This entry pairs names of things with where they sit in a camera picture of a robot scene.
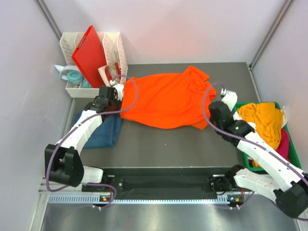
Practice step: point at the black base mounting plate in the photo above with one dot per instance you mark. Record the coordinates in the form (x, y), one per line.
(168, 182)

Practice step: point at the red plastic board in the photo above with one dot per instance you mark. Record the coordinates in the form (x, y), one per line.
(89, 56)

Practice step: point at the folded blue t shirt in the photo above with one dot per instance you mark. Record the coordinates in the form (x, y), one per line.
(104, 136)

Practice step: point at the white perforated organizer basket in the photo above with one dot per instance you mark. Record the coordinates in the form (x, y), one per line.
(114, 52)

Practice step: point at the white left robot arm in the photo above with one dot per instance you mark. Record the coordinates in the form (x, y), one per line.
(63, 163)

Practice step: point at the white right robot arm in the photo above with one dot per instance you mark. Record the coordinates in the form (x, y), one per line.
(287, 185)

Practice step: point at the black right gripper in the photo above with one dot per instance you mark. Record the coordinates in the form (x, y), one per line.
(211, 120)

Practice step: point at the green plastic bin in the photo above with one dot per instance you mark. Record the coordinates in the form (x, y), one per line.
(291, 149)

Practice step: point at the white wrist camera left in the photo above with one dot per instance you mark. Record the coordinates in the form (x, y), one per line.
(119, 88)

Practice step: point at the magenta t shirt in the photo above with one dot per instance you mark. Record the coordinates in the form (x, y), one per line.
(283, 148)

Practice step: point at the orange t shirt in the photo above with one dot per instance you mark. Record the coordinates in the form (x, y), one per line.
(169, 100)

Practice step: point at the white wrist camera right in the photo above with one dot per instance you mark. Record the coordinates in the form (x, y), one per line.
(229, 98)

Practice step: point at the red patterned booklet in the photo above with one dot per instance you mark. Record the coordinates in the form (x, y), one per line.
(109, 73)

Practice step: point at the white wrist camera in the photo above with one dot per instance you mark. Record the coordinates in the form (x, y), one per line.
(229, 98)
(119, 88)

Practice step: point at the grey slotted cable duct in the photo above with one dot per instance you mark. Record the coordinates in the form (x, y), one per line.
(104, 199)

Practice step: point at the yellow t shirt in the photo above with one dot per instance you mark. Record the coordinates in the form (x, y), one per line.
(264, 120)

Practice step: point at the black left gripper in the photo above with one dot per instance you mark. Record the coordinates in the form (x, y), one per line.
(115, 99)

